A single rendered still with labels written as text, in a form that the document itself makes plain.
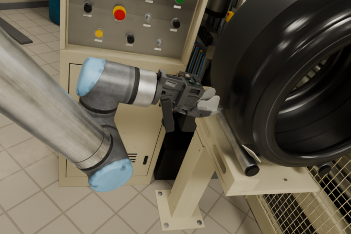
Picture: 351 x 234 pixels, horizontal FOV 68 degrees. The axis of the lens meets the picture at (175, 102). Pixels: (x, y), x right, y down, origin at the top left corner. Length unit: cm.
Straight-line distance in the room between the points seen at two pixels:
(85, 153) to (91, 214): 118
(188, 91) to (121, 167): 23
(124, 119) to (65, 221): 64
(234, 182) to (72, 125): 53
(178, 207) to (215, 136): 77
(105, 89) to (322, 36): 45
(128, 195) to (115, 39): 98
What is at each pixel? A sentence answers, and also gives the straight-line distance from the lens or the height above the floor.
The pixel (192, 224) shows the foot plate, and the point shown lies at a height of 1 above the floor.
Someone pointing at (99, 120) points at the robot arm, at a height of 103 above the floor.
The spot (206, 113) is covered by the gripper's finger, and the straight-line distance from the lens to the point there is 69.
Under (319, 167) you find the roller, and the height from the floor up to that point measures 91.
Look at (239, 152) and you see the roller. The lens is 84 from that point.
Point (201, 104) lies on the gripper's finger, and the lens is 68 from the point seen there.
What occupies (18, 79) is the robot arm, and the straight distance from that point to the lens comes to 40.
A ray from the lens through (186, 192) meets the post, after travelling 151.
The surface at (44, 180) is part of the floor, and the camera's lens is 180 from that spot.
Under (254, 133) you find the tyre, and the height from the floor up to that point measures 105.
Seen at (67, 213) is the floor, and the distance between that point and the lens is 167.
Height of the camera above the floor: 143
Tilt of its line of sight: 34 degrees down
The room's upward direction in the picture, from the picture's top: 18 degrees clockwise
